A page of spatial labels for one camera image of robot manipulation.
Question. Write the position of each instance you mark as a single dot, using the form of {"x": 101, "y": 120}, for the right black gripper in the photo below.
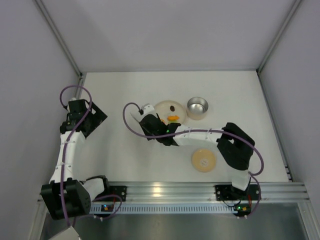
{"x": 150, "y": 123}

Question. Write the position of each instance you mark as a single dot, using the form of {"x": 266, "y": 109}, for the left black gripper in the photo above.
{"x": 94, "y": 116}

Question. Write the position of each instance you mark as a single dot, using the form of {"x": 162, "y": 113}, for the orange carrot slice food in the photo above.
{"x": 173, "y": 118}

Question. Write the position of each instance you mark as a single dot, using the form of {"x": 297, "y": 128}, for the round lunch box container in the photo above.
{"x": 197, "y": 108}

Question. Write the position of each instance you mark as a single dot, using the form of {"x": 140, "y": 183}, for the beige round lid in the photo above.
{"x": 204, "y": 160}

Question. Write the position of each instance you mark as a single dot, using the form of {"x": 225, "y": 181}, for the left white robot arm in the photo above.
{"x": 70, "y": 160}

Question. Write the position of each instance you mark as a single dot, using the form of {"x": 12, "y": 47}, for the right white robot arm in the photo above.
{"x": 233, "y": 144}

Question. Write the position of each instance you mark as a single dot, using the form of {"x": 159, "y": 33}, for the cream round plate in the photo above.
{"x": 171, "y": 111}

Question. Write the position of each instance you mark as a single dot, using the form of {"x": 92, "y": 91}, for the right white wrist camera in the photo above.
{"x": 147, "y": 109}

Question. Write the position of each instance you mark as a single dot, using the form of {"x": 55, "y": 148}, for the aluminium mounting rail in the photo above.
{"x": 178, "y": 192}

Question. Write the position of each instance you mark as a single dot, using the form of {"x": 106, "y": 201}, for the slotted grey cable duct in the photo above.
{"x": 164, "y": 208}

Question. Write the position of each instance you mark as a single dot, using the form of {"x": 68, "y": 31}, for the left aluminium frame post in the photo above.
{"x": 57, "y": 35}

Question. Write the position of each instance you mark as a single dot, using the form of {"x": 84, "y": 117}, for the aluminium frame post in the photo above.
{"x": 57, "y": 35}
{"x": 288, "y": 18}

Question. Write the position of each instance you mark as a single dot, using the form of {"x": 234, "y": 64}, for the right aluminium frame post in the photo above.
{"x": 288, "y": 18}

